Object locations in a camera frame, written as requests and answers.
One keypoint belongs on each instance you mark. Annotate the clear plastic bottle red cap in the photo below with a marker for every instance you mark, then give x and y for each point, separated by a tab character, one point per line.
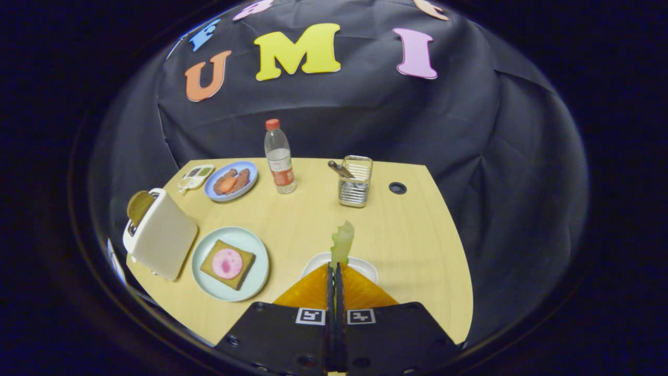
280	156

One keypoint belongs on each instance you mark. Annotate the pink ham slice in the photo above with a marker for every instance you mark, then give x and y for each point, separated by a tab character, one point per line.
227	263

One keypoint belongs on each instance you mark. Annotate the white divided seasoning tray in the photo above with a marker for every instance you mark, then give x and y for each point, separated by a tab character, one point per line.
195	177

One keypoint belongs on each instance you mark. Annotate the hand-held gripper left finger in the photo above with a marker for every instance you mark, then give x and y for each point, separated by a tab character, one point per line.
282	334

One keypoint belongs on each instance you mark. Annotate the brown bread slice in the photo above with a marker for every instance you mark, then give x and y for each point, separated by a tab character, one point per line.
139	208
241	274

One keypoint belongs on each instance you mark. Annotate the brown meat patty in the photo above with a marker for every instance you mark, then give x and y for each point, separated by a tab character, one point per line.
222	177
242	180

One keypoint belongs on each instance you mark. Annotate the blue round plate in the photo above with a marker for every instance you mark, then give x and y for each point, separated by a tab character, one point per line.
248	172

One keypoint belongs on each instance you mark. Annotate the green lettuce leaf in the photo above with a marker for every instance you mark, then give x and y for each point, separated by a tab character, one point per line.
343	243

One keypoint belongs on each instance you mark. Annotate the white toaster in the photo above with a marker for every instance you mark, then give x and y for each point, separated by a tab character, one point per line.
164	240

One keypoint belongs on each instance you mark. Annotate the pale green round plate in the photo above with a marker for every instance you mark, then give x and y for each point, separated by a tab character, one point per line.
250	277

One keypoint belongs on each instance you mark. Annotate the red tomato slice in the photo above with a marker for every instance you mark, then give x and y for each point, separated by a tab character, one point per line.
227	185

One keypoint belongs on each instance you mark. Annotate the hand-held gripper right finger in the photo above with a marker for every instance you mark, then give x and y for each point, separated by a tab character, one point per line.
391	339

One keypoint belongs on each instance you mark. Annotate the white square plate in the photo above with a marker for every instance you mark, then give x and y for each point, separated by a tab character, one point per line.
365	266

